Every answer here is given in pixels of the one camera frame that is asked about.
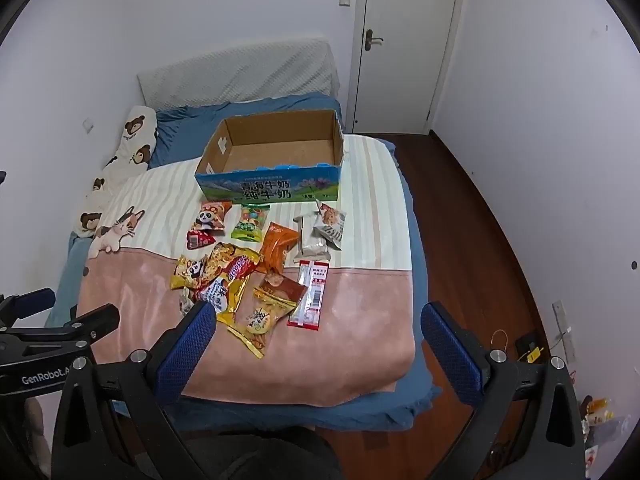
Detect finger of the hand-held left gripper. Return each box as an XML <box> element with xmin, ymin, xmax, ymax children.
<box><xmin>0</xmin><ymin>287</ymin><xmax>57</xmax><ymax>332</ymax></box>
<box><xmin>0</xmin><ymin>304</ymin><xmax>122</xmax><ymax>357</ymax></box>

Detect red round-label snack packet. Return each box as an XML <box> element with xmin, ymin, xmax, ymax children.
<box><xmin>222</xmin><ymin>255</ymin><xmax>261</xmax><ymax>286</ymax></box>

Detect blue bed sheet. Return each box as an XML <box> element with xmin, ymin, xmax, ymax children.
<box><xmin>45</xmin><ymin>95</ymin><xmax>441</xmax><ymax>433</ymax></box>

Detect blue pillow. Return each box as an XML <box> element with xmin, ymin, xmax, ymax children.
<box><xmin>149</xmin><ymin>95</ymin><xmax>343</xmax><ymax>168</ymax></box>

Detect white door frame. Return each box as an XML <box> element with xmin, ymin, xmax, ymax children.
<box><xmin>347</xmin><ymin>0</ymin><xmax>473</xmax><ymax>136</ymax></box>

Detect large yellow chips packet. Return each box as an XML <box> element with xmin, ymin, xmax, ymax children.
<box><xmin>197</xmin><ymin>241</ymin><xmax>261</xmax><ymax>291</ymax></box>

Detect brown snack packet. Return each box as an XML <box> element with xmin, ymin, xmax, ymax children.
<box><xmin>252</xmin><ymin>270</ymin><xmax>308</xmax><ymax>321</ymax></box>

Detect bear print pillow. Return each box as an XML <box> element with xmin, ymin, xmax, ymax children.
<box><xmin>75</xmin><ymin>105</ymin><xmax>160</xmax><ymax>238</ymax></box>

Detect pale green snack packet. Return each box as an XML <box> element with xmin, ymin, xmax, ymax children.
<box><xmin>178</xmin><ymin>287</ymin><xmax>198</xmax><ymax>318</ymax></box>

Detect small red snack packet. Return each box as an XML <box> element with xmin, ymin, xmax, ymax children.
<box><xmin>186</xmin><ymin>230</ymin><xmax>217</xmax><ymax>250</ymax></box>

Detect grey wall outlet plate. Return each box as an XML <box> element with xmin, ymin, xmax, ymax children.
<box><xmin>551</xmin><ymin>300</ymin><xmax>578</xmax><ymax>361</ymax></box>

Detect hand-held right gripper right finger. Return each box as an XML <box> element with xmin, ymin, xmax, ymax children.
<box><xmin>421</xmin><ymin>301</ymin><xmax>586</xmax><ymax>480</ymax></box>

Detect orange panda snack packet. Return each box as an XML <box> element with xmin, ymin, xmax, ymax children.
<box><xmin>199</xmin><ymin>200</ymin><xmax>233</xmax><ymax>233</ymax></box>

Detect plain orange snack packet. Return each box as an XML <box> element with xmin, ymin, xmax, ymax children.
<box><xmin>257</xmin><ymin>221</ymin><xmax>301</xmax><ymax>273</ymax></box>

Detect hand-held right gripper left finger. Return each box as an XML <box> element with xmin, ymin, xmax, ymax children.
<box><xmin>50</xmin><ymin>301</ymin><xmax>218</xmax><ymax>480</ymax></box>

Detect orange drink bottles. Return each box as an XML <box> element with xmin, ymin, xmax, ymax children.
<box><xmin>580</xmin><ymin>395</ymin><xmax>631</xmax><ymax>461</ymax></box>

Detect yellow panda snack packet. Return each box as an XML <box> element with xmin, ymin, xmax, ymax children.
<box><xmin>169</xmin><ymin>254</ymin><xmax>208</xmax><ymax>291</ymax></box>

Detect long red white packet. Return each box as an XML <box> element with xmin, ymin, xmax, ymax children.
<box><xmin>286</xmin><ymin>260</ymin><xmax>332</xmax><ymax>332</ymax></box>

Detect blue white snack packet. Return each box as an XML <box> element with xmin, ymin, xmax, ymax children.
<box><xmin>195</xmin><ymin>275</ymin><xmax>251</xmax><ymax>328</ymax></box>

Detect pink striped cat blanket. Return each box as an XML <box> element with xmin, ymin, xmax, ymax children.
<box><xmin>77</xmin><ymin>135</ymin><xmax>418</xmax><ymax>408</ymax></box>

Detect white door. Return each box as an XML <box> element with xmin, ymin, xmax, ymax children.
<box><xmin>356</xmin><ymin>0</ymin><xmax>461</xmax><ymax>133</ymax></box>

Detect silver grey snack packet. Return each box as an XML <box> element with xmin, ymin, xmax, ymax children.
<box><xmin>292</xmin><ymin>215</ymin><xmax>333</xmax><ymax>263</ymax></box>

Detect yellow gold-edged snack packet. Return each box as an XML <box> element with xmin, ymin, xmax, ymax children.
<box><xmin>227</xmin><ymin>287</ymin><xmax>296</xmax><ymax>359</ymax></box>

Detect grey headboard cushion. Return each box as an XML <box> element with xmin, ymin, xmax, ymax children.
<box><xmin>136</xmin><ymin>36</ymin><xmax>341</xmax><ymax>111</ymax></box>

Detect printed cardboard box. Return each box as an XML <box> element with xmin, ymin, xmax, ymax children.
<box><xmin>194</xmin><ymin>108</ymin><xmax>347</xmax><ymax>204</ymax></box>

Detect grey cookie packet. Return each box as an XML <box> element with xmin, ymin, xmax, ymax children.
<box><xmin>312</xmin><ymin>200</ymin><xmax>348</xmax><ymax>251</ymax></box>

